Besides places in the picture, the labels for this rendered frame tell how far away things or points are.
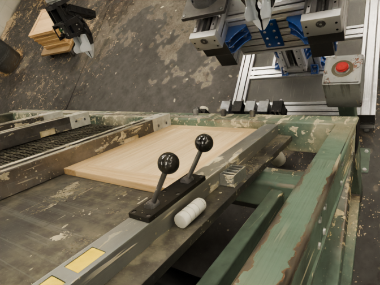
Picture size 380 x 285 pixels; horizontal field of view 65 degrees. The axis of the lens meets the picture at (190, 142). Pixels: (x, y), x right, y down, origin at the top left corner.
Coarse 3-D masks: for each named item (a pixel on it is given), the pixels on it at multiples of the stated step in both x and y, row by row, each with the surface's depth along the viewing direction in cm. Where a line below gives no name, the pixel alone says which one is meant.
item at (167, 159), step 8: (168, 152) 50; (160, 160) 50; (168, 160) 49; (176, 160) 50; (160, 168) 50; (168, 168) 49; (176, 168) 50; (160, 176) 52; (160, 184) 53; (152, 200) 55; (152, 208) 55
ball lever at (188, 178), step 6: (198, 138) 59; (204, 138) 59; (210, 138) 59; (198, 144) 59; (204, 144) 58; (210, 144) 59; (198, 150) 60; (204, 150) 59; (198, 156) 62; (192, 168) 63; (180, 180) 65; (186, 180) 64; (192, 180) 65
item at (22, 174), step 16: (128, 128) 114; (144, 128) 122; (160, 128) 130; (80, 144) 97; (96, 144) 102; (112, 144) 108; (32, 160) 85; (48, 160) 88; (64, 160) 92; (80, 160) 97; (0, 176) 77; (16, 176) 80; (32, 176) 84; (48, 176) 88; (0, 192) 77; (16, 192) 81
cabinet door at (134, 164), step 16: (176, 128) 128; (192, 128) 125; (208, 128) 123; (224, 128) 120; (240, 128) 118; (128, 144) 111; (144, 144) 110; (160, 144) 108; (176, 144) 106; (192, 144) 104; (224, 144) 100; (96, 160) 96; (112, 160) 96; (128, 160) 94; (144, 160) 93; (192, 160) 88; (208, 160) 86; (80, 176) 88; (96, 176) 84; (112, 176) 81; (128, 176) 80; (144, 176) 79; (176, 176) 77
